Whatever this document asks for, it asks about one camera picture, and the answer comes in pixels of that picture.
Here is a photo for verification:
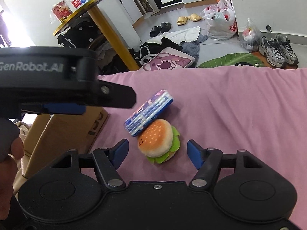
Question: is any large white plastic bag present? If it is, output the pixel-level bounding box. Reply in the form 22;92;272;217
201;0;237;40

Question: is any yellow slipper right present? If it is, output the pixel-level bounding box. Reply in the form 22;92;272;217
188;14;202;22

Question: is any grey fuzzy floor cloth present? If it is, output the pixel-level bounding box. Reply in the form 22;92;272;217
180;34;208;68

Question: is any black slipper left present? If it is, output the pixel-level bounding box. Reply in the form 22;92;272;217
150;26;161;38

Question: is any cardboard box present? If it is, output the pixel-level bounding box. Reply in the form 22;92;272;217
21;106;109;179

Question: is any beige blanket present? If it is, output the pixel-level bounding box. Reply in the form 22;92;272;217
12;121;30;196

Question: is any small clear plastic bag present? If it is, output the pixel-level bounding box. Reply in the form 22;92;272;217
239;18;262;52

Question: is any pink bed sheet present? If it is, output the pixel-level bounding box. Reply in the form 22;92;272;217
92;65;306;229

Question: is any green leaf cartoon rug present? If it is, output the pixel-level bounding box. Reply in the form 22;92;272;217
197;52;299;70

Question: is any yellow slipper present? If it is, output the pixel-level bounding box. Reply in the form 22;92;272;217
176;16;188;26
188;14;202;22

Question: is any round table gold leg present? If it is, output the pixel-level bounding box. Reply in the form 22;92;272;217
53;0;140;71

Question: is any black polka dot bag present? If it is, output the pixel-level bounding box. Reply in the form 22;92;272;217
57;21;106;50

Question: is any black clothes pile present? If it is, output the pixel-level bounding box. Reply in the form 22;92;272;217
129;37;183;61

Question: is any grey sneaker left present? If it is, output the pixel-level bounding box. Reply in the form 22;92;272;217
259;36;287;69

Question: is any red snack bag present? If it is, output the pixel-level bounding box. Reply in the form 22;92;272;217
50;0;73;23

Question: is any burger plush toy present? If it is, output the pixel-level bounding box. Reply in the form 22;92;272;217
137;119;181;165

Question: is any grey sneaker right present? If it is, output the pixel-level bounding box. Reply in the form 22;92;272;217
275;34;299;65

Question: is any tissue pack blue pink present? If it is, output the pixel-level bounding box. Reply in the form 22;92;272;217
124;89;174;137

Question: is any white floor towel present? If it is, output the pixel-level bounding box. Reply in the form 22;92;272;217
146;26;201;44

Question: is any person left hand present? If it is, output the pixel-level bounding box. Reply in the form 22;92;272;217
1;118;19;220

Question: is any yellow slipper left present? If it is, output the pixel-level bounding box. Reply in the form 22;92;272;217
176;16;188;26

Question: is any grey sneaker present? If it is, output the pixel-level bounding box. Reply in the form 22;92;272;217
275;34;299;65
259;36;287;69

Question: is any pink bear tote bag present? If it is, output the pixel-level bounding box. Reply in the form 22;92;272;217
143;47;195;71

